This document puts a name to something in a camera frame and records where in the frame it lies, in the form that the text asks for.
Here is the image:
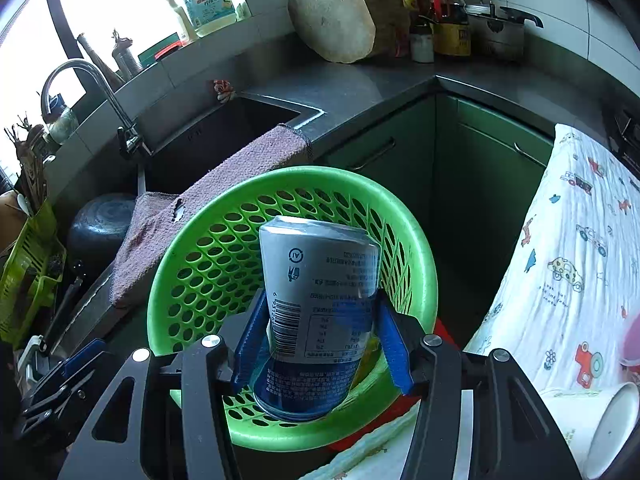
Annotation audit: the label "steel pot black handle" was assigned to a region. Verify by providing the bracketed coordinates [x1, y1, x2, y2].
[465, 2, 544, 63]

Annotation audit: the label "green plastic basket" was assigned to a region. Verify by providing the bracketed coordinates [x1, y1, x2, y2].
[147, 166, 440, 453]

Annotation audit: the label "large detergent bottle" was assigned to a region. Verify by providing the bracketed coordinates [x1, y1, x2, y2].
[180, 0, 237, 38]

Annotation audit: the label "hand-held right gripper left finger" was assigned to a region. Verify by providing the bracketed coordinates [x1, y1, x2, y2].
[57, 290, 273, 480]

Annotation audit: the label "utensil holder with chopsticks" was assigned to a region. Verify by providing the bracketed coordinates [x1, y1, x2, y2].
[4, 115, 49, 216]

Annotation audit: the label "green dish rack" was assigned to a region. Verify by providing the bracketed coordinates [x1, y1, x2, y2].
[0, 200, 67, 346]

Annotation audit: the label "white paper cup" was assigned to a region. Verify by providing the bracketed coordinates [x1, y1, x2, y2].
[540, 382, 640, 480]

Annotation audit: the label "steel cup with brushes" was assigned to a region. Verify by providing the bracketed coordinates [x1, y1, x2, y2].
[112, 30, 144, 78]

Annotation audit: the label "grey pink towel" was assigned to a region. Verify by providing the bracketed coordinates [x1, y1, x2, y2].
[109, 122, 313, 311]

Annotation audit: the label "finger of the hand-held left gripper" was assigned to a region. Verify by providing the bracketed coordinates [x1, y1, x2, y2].
[50, 339, 108, 386]
[15, 352, 122, 438]

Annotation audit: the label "dark wok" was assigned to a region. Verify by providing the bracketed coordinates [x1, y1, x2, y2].
[67, 192, 137, 261]

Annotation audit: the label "yellow tin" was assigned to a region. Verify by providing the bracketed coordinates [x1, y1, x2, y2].
[432, 20, 472, 57]

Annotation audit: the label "glass jar blue lid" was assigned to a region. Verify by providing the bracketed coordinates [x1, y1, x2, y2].
[42, 92, 81, 146]

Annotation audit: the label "round wooden chopping block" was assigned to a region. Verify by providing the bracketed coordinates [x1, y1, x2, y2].
[287, 0, 411, 65]

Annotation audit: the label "steel faucet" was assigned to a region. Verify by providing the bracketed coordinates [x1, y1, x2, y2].
[41, 59, 153, 158]

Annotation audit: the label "red paper cup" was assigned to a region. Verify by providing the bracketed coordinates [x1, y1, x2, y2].
[620, 317, 640, 376]

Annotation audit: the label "black gas stove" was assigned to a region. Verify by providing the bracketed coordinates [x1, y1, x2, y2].
[602, 100, 640, 176]

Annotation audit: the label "window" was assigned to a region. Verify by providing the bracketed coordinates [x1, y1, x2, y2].
[0, 0, 251, 126]

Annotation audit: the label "white dish soap bottle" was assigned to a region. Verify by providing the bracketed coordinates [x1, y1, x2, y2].
[163, 0, 198, 46]

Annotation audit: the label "blue silver drink can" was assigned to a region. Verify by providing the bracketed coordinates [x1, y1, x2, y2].
[252, 215, 383, 423]

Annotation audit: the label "printed white table cloth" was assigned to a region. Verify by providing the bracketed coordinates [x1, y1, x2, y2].
[325, 124, 640, 480]

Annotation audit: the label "steel sink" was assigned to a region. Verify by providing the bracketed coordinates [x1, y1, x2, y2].
[135, 92, 326, 196]

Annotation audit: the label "small white jar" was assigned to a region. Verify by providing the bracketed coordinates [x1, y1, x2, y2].
[410, 22, 435, 64]

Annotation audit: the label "green base cabinets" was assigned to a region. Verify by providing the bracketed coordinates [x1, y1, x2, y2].
[320, 92, 556, 341]

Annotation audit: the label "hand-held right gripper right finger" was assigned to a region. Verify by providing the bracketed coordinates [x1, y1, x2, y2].
[375, 290, 583, 480]

